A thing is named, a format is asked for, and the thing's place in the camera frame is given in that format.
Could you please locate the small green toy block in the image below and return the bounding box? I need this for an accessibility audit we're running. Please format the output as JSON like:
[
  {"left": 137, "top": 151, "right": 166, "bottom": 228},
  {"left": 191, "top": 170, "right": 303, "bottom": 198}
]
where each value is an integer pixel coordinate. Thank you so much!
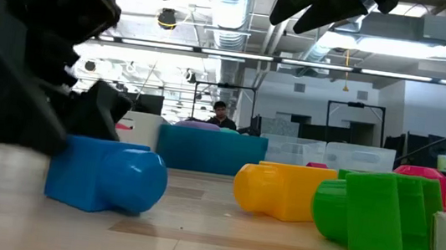
[{"left": 305, "top": 163, "right": 446, "bottom": 250}]

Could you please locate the person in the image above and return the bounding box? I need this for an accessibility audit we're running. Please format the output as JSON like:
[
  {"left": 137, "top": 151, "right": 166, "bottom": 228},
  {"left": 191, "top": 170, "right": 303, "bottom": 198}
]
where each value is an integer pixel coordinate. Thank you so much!
[{"left": 205, "top": 99, "right": 241, "bottom": 131}]

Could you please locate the black ceiling lamp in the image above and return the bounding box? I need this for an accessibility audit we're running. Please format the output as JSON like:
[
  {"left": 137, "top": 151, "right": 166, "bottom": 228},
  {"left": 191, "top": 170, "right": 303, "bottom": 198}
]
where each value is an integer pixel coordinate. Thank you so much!
[{"left": 156, "top": 7, "right": 179, "bottom": 32}]

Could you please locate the black metal rig frame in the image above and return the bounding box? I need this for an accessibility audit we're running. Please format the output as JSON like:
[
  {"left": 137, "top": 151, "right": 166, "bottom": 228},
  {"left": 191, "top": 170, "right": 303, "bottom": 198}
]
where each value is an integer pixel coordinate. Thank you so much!
[
  {"left": 188, "top": 79, "right": 259, "bottom": 136},
  {"left": 322, "top": 98, "right": 388, "bottom": 148}
]

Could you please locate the clear plastic container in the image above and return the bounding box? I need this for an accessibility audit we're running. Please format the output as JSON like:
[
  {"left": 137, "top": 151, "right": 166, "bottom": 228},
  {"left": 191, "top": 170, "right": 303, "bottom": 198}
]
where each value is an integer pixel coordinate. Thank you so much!
[
  {"left": 259, "top": 133, "right": 328, "bottom": 170},
  {"left": 321, "top": 141, "right": 397, "bottom": 178}
]

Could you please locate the blue plastic tray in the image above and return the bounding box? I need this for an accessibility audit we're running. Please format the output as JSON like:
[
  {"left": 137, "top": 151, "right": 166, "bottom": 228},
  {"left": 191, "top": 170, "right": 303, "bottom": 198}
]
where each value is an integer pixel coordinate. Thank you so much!
[{"left": 153, "top": 123, "right": 269, "bottom": 180}]

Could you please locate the yellow toy block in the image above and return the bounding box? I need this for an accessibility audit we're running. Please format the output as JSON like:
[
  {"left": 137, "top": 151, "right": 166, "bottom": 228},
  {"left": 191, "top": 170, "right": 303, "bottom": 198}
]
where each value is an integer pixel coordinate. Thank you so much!
[{"left": 229, "top": 157, "right": 340, "bottom": 228}]

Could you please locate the blue toy block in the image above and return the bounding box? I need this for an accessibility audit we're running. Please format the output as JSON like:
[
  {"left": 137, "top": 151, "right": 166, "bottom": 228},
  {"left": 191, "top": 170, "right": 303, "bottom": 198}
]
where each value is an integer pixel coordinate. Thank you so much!
[{"left": 42, "top": 132, "right": 172, "bottom": 222}]

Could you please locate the red lego brick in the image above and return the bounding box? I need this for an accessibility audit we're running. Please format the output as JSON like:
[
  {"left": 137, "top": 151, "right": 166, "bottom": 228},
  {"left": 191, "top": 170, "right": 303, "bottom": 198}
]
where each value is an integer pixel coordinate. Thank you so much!
[{"left": 305, "top": 161, "right": 329, "bottom": 171}]

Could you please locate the black monitor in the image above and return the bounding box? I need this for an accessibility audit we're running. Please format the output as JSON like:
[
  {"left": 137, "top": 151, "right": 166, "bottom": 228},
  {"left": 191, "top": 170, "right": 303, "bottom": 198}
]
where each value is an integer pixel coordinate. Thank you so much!
[{"left": 121, "top": 91, "right": 166, "bottom": 117}]

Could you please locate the white plastic bin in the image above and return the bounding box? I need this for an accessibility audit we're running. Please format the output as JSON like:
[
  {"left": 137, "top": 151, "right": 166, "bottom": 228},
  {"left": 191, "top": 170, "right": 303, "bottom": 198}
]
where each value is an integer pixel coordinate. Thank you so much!
[{"left": 113, "top": 108, "right": 171, "bottom": 154}]

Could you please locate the purple foam die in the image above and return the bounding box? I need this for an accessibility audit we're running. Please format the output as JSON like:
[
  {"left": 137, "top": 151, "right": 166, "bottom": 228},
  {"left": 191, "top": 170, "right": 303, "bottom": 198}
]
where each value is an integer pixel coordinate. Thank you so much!
[{"left": 174, "top": 118, "right": 223, "bottom": 132}]

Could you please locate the red two-stud toy block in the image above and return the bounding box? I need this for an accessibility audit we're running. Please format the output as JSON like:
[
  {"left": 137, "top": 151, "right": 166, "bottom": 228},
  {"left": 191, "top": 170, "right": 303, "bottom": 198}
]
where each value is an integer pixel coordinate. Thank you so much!
[{"left": 389, "top": 163, "right": 446, "bottom": 212}]

